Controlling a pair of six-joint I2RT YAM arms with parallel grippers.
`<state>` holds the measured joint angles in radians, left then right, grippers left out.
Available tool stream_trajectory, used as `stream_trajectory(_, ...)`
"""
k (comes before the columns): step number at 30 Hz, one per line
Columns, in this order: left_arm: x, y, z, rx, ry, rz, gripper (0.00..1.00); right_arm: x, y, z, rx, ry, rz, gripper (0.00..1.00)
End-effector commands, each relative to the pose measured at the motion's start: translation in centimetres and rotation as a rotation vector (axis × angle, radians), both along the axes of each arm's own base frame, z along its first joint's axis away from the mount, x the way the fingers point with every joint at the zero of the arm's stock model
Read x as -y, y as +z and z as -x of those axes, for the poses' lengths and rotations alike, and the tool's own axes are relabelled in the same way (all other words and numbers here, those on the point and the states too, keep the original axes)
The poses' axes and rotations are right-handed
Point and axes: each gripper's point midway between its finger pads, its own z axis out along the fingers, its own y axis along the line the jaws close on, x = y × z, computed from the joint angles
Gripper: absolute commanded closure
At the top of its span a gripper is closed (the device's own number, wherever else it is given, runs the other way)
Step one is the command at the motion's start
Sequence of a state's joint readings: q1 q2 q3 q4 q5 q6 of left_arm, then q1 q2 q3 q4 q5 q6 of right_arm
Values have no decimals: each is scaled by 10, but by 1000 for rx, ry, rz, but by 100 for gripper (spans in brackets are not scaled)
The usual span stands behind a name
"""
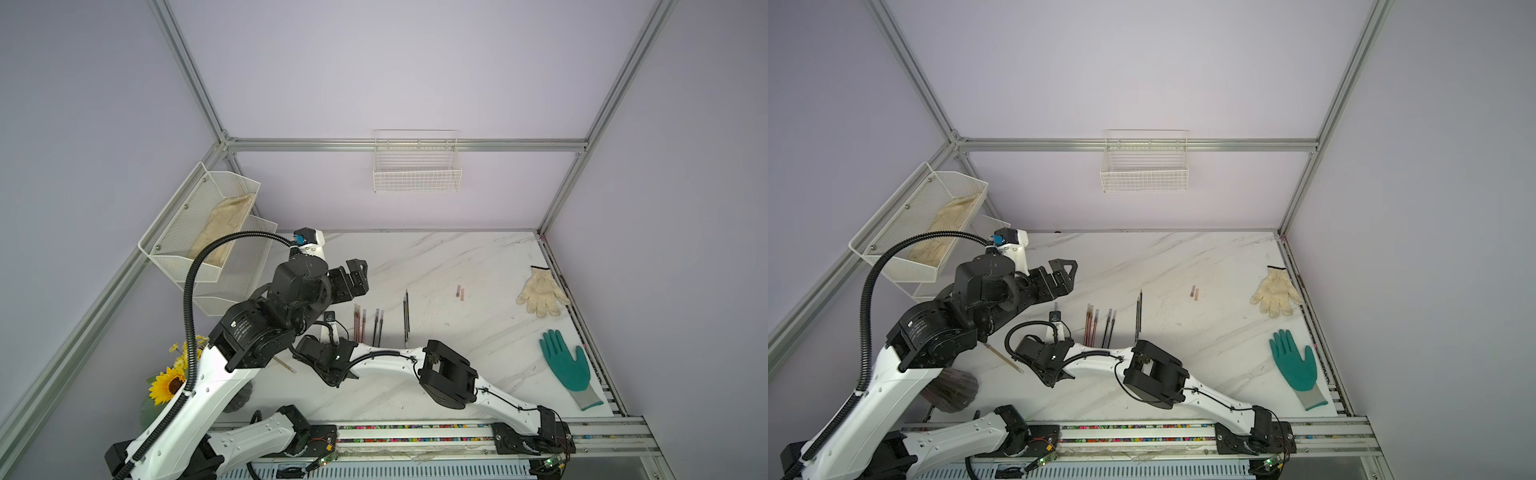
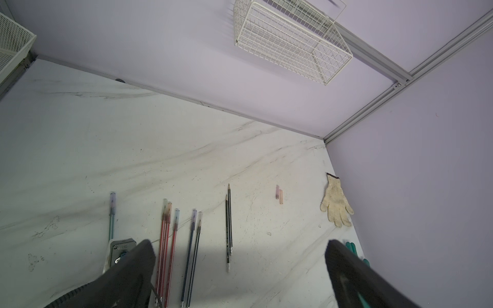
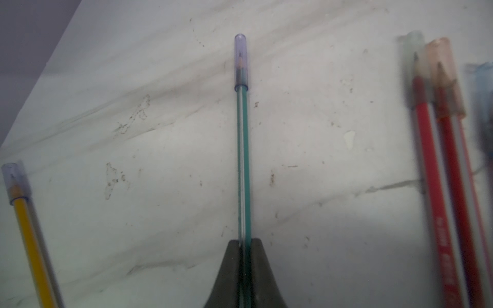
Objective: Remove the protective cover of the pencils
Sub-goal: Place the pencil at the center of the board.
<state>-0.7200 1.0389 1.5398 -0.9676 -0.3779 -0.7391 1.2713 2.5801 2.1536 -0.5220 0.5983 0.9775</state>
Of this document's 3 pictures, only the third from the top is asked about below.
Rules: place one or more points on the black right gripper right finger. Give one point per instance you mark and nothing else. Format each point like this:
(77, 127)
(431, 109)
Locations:
(264, 289)

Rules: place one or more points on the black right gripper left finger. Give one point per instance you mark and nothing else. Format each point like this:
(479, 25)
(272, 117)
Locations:
(226, 290)

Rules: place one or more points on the yellow pencil with clear cap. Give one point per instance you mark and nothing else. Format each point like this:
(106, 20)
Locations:
(19, 197)

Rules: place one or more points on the red pencil with clear cap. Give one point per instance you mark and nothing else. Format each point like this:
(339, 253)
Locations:
(419, 88)

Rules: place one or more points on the red pencil with orange cap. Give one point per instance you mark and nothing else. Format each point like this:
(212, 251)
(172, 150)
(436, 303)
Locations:
(450, 112)

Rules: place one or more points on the blue pencil with blue cap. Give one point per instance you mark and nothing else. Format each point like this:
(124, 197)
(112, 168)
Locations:
(479, 77)

